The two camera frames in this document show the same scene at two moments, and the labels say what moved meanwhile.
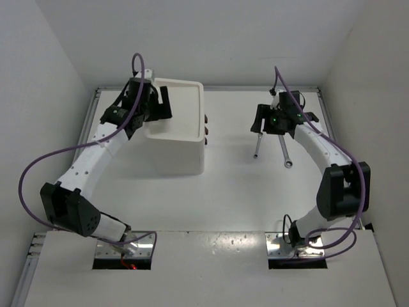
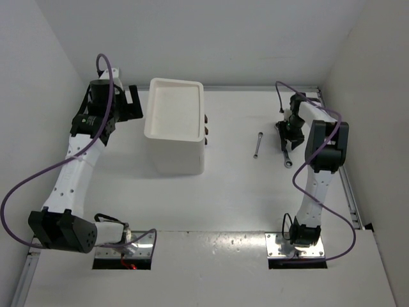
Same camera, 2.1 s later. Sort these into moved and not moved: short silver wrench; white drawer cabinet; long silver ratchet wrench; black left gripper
Moved: black left gripper
Not moved: short silver wrench; long silver ratchet wrench; white drawer cabinet
